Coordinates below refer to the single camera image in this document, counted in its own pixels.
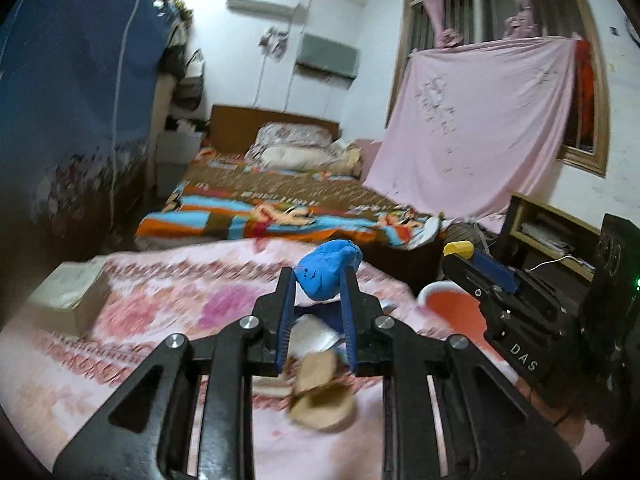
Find beige wooden cabinet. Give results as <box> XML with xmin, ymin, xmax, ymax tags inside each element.
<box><xmin>150</xmin><ymin>75</ymin><xmax>174</xmax><ymax>202</ymax></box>

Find white cable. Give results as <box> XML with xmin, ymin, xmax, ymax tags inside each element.
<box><xmin>529</xmin><ymin>254</ymin><xmax>592</xmax><ymax>272</ymax></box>

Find dark chequered suitcase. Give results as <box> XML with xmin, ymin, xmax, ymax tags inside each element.
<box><xmin>444</xmin><ymin>220</ymin><xmax>494</xmax><ymax>257</ymax></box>

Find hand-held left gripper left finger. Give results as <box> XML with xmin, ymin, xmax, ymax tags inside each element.
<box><xmin>52</xmin><ymin>266</ymin><xmax>301</xmax><ymax>480</ymax></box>

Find wall photo decoration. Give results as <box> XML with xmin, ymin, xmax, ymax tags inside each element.
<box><xmin>259</xmin><ymin>27</ymin><xmax>289</xmax><ymax>64</ymax></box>

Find colourful patchwork blanket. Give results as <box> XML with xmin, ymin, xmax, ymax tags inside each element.
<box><xmin>135</xmin><ymin>152</ymin><xmax>451</xmax><ymax>253</ymax></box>

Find white nightstand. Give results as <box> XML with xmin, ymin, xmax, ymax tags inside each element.
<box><xmin>157</xmin><ymin>130</ymin><xmax>206</xmax><ymax>199</ymax></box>

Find wooden bed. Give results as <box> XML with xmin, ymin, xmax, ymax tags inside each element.
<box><xmin>135</xmin><ymin>104</ymin><xmax>451</xmax><ymax>297</ymax></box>

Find black hanging bag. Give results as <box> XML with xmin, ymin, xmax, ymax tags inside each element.
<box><xmin>160</xmin><ymin>25</ymin><xmax>189</xmax><ymax>82</ymax></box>

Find orange basin with white rim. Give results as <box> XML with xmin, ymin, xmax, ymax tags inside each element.
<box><xmin>415</xmin><ymin>280</ymin><xmax>493</xmax><ymax>342</ymax></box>

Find blue fabric wardrobe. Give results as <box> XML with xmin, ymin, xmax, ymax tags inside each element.
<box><xmin>0</xmin><ymin>0</ymin><xmax>174</xmax><ymax>271</ymax></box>

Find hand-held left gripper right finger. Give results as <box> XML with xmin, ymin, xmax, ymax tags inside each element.
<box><xmin>341</xmin><ymin>266</ymin><xmax>583</xmax><ymax>480</ymax></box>

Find small patterned pillow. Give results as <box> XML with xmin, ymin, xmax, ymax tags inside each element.
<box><xmin>330</xmin><ymin>137</ymin><xmax>364</xmax><ymax>176</ymax></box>

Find wooden desk with black frame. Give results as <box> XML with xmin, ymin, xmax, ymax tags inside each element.
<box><xmin>502</xmin><ymin>192</ymin><xmax>607</xmax><ymax>283</ymax></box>

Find grey hanging bag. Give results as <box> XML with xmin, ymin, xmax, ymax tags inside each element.
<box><xmin>184</xmin><ymin>49</ymin><xmax>207</xmax><ymax>112</ymax></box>

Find grey covered wall panel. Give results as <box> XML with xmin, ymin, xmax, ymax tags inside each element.
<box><xmin>295</xmin><ymin>33</ymin><xmax>361</xmax><ymax>81</ymax></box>

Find pink hanging sheet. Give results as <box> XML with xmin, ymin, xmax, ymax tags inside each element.
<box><xmin>362</xmin><ymin>35</ymin><xmax>584</xmax><ymax>222</ymax></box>

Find stack of papers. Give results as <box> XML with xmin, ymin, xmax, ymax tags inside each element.
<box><xmin>520</xmin><ymin>210</ymin><xmax>577</xmax><ymax>257</ymax></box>

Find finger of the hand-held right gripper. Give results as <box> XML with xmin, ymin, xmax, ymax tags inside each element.
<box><xmin>471</xmin><ymin>248</ymin><xmax>523</xmax><ymax>295</ymax></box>
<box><xmin>442</xmin><ymin>255</ymin><xmax>503</xmax><ymax>321</ymax></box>

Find floral pillow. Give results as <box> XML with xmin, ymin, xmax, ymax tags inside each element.
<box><xmin>255</xmin><ymin>121</ymin><xmax>334</xmax><ymax>152</ymax></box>

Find blue cloth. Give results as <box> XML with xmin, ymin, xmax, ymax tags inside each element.
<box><xmin>295</xmin><ymin>240</ymin><xmax>362</xmax><ymax>303</ymax></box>

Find white air conditioner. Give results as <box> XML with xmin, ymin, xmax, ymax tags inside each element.
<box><xmin>226</xmin><ymin>0</ymin><xmax>297</xmax><ymax>17</ymax></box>

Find beige cardboard box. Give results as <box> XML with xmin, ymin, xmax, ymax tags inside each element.
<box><xmin>27</xmin><ymin>262</ymin><xmax>112</xmax><ymax>339</ymax></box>

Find pink floral blanket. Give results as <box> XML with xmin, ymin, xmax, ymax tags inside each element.
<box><xmin>0</xmin><ymin>237</ymin><xmax>526</xmax><ymax>480</ymax></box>

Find wooden window frame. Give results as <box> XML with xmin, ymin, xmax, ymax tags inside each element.
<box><xmin>385</xmin><ymin>0</ymin><xmax>612</xmax><ymax>179</ymax></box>

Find white folded cloth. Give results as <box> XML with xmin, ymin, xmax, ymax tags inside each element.
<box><xmin>289</xmin><ymin>314</ymin><xmax>347</xmax><ymax>362</ymax></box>

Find orange cloth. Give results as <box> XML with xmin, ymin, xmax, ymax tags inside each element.
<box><xmin>574</xmin><ymin>39</ymin><xmax>599</xmax><ymax>149</ymax></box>

